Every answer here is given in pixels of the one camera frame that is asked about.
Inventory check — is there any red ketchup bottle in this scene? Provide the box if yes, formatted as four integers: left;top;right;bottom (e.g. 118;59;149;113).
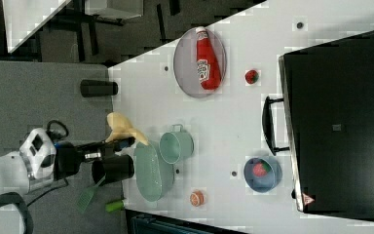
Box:
196;26;221;90

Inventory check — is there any black cylinder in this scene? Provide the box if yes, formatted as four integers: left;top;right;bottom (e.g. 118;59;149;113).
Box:
80;80;119;98

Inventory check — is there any strawberry toy in bowl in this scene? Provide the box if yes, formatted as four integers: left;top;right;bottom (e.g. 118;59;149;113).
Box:
252;161;271;177

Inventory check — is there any blue bowl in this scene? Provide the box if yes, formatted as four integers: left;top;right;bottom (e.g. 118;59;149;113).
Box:
243;156;282;193

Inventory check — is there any black toaster oven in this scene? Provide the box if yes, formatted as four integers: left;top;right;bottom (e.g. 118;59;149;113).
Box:
278;30;374;221

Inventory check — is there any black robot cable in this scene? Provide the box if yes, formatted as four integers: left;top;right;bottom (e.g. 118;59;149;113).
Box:
25;119;71;208

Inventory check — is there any green metal mug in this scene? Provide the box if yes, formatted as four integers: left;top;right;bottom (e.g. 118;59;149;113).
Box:
159;124;194;164

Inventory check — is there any orange slice toy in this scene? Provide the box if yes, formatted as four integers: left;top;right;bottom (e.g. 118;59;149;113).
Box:
190;190;205;207

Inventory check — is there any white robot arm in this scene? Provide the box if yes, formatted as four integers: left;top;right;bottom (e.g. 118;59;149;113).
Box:
0;128;135;234

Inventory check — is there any green slotted spatula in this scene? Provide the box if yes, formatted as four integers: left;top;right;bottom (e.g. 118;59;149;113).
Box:
77;176;105;214

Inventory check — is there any green cylinder handle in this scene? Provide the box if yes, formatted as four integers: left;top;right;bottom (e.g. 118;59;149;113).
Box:
105;200;125;213

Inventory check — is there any peeled yellow banana toy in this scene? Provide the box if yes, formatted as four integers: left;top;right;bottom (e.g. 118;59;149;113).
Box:
105;112;149;145

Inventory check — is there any red strawberry toy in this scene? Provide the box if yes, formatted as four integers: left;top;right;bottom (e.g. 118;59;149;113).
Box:
244;69;259;84

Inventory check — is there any green oval colander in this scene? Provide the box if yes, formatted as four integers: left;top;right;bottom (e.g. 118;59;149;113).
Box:
134;141;174;202

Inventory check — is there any dark blue frame rail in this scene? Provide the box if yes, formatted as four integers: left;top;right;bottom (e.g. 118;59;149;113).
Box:
130;214;235;234

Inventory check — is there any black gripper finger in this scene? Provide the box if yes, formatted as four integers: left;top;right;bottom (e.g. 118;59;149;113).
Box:
106;137;135;151

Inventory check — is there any grey round plate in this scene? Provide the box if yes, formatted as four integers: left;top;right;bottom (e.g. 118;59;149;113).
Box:
173;28;226;98

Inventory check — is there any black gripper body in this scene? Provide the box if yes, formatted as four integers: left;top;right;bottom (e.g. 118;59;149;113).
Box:
54;141;114;180

